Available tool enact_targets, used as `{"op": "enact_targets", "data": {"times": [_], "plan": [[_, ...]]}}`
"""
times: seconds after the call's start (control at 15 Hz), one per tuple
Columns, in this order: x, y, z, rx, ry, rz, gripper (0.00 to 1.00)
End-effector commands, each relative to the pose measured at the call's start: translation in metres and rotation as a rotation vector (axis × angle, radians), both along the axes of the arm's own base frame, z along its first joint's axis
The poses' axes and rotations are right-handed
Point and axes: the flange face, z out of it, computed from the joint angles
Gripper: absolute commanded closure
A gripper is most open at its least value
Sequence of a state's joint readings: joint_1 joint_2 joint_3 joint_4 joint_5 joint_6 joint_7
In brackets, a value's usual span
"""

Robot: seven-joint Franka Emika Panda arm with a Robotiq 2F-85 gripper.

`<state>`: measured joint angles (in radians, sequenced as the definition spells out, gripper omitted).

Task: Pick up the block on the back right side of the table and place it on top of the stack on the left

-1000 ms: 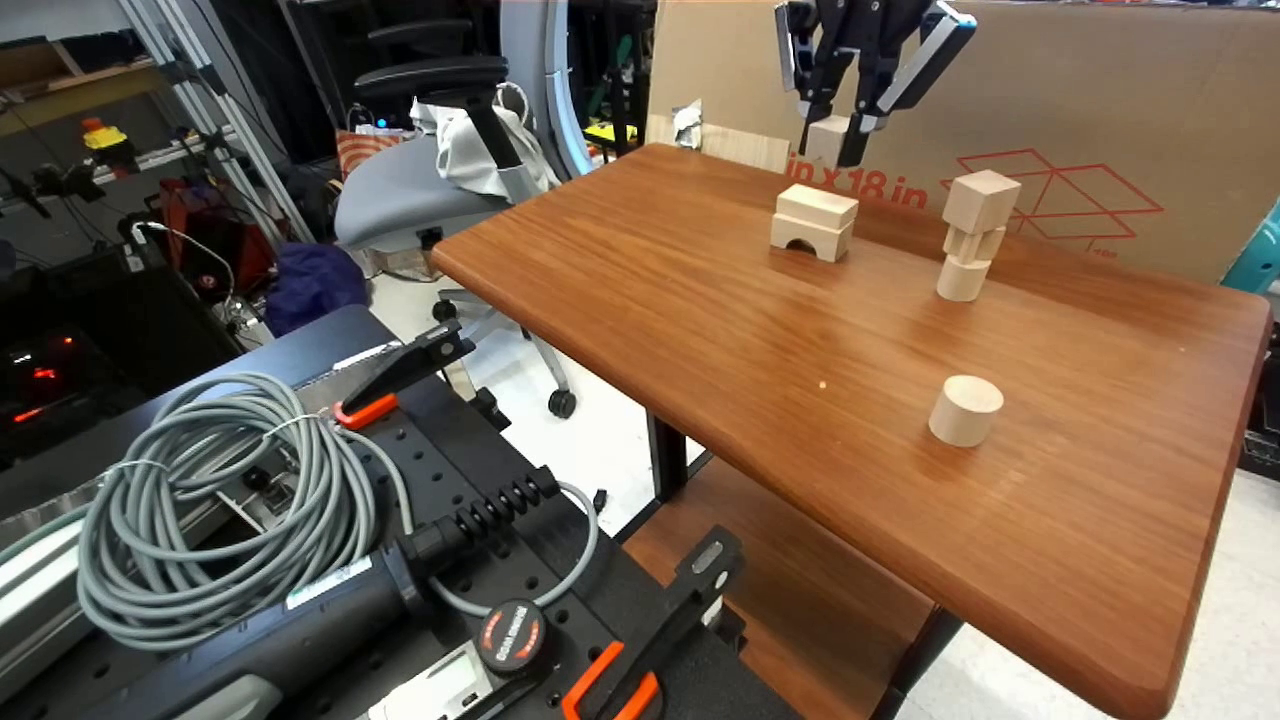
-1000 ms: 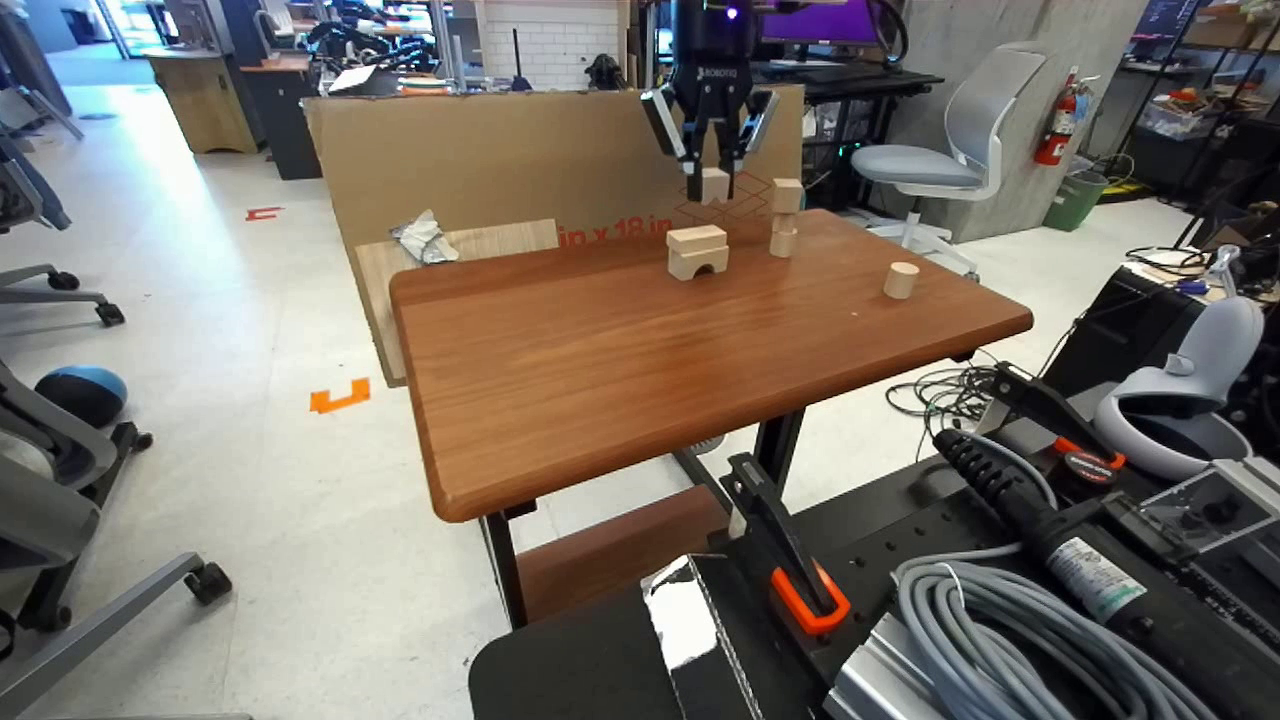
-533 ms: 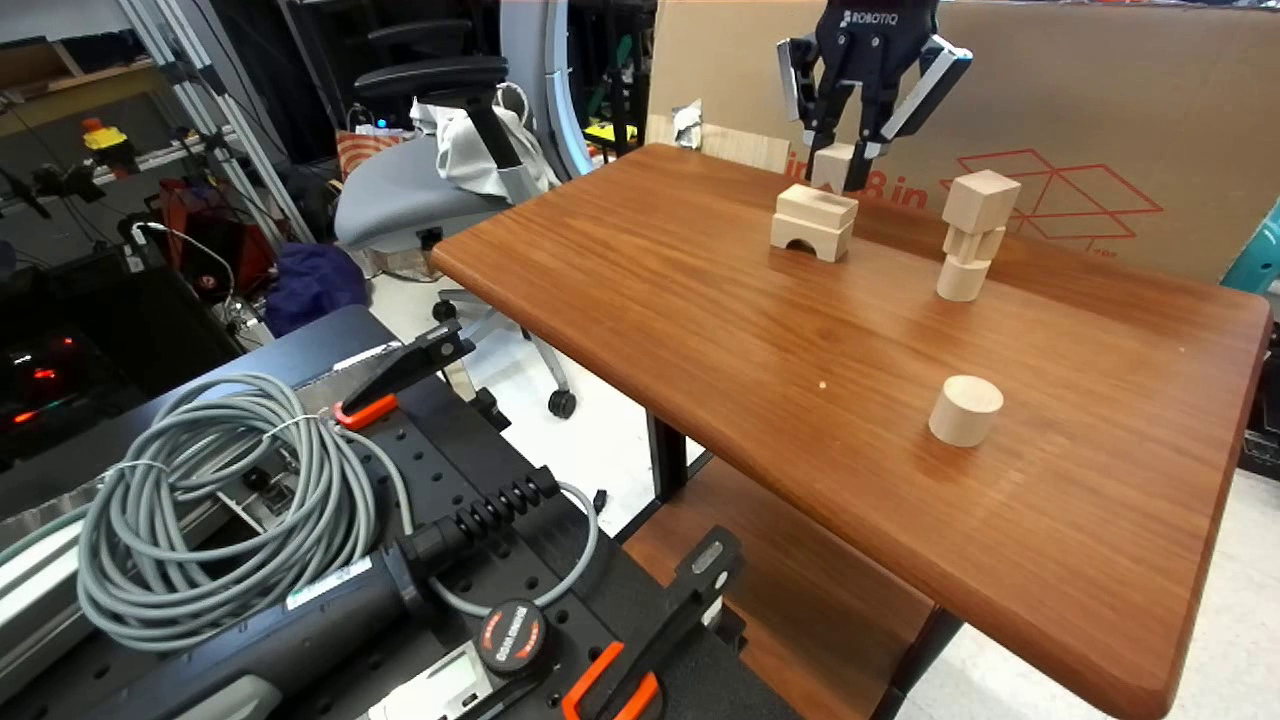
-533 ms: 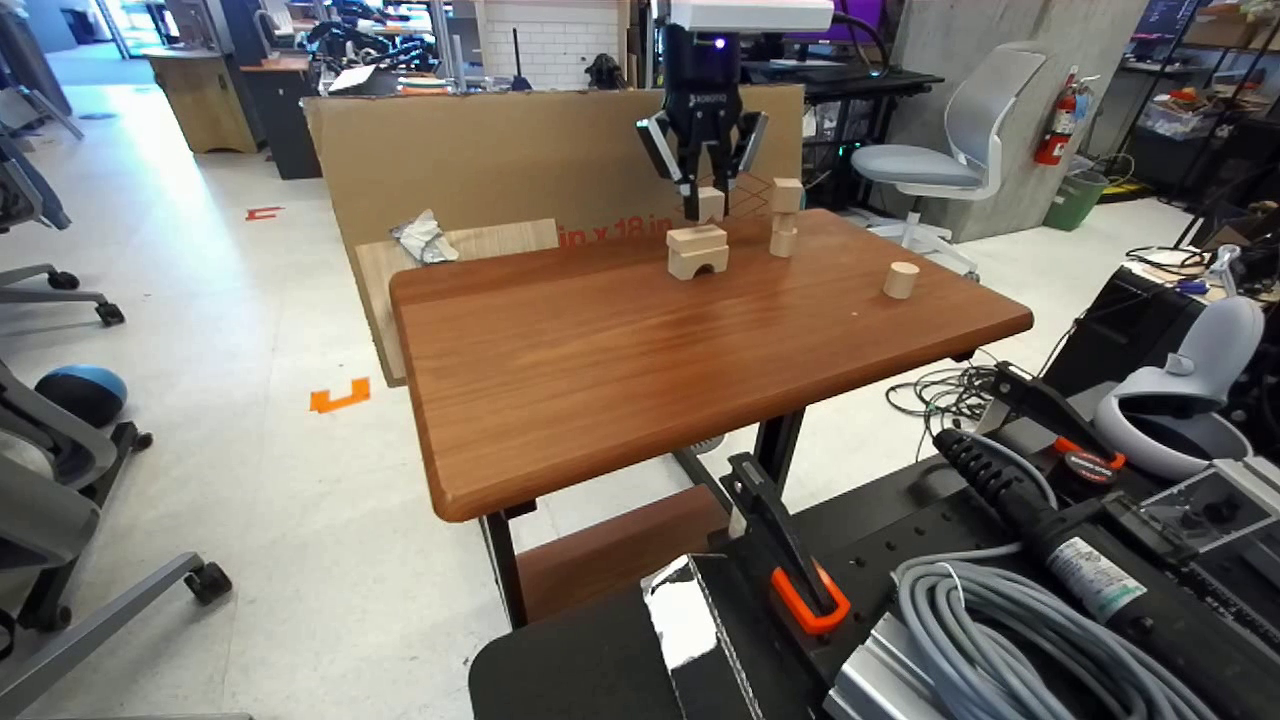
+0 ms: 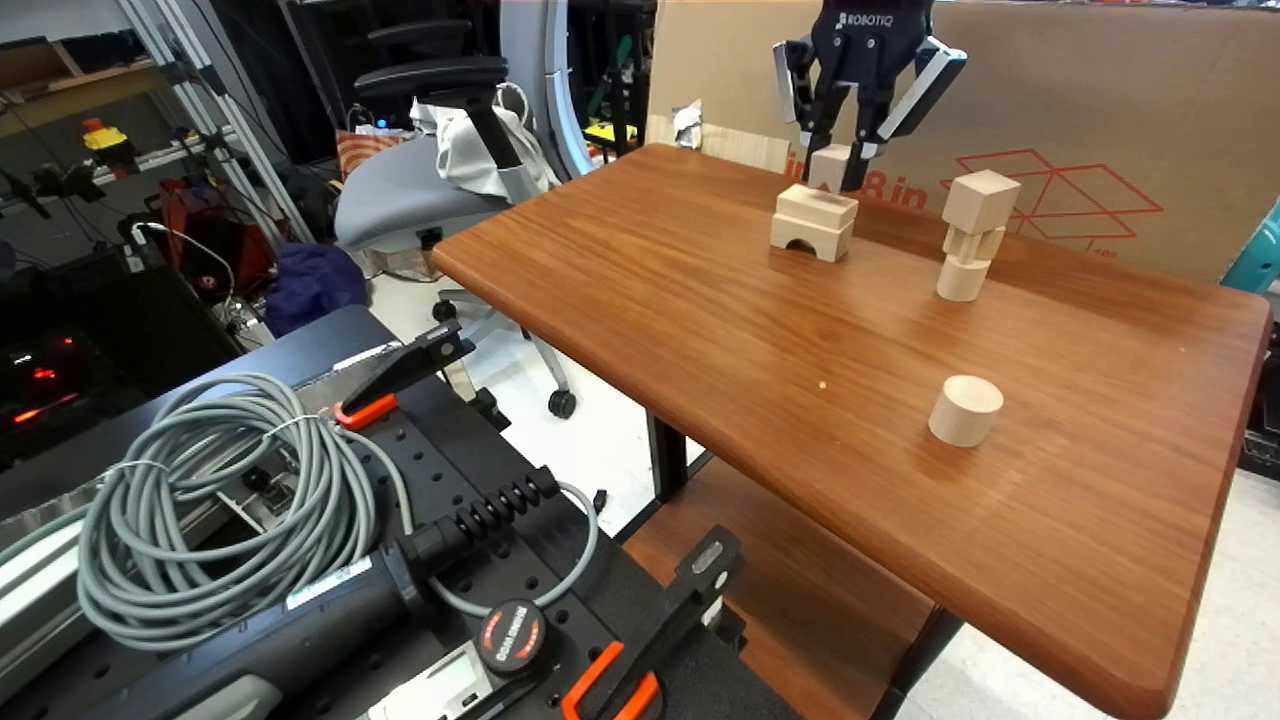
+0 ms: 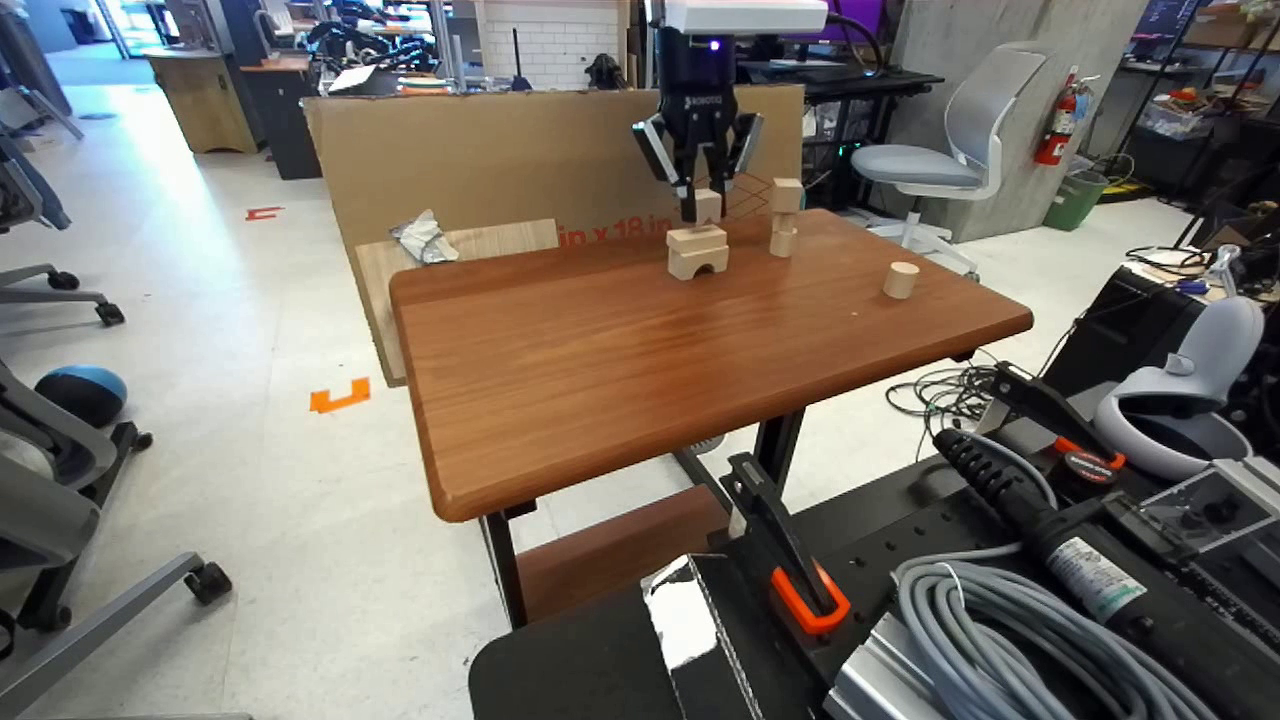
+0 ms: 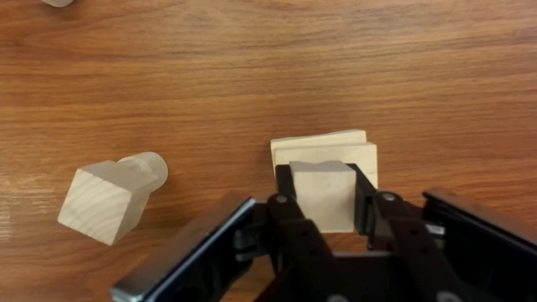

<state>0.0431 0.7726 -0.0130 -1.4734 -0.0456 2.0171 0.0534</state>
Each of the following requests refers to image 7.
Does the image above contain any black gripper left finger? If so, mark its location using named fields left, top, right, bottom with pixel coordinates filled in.
left=256, top=164, right=343, bottom=302

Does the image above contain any wooden cube block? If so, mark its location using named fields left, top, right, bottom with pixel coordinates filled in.
left=55, top=159, right=150, bottom=248

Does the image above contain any short wooden cylinder block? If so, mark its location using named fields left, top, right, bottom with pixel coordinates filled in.
left=135, top=150, right=169, bottom=191

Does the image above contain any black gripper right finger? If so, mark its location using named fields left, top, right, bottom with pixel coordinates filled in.
left=348, top=162, right=476, bottom=302

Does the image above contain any flat rectangular wooden block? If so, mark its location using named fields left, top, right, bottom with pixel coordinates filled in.
left=271, top=140, right=380, bottom=191

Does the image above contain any wide wooden cylinder block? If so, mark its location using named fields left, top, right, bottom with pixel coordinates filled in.
left=39, top=0, right=75, bottom=9

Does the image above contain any small wooden block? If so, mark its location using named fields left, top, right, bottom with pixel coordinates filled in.
left=115, top=154, right=160, bottom=197

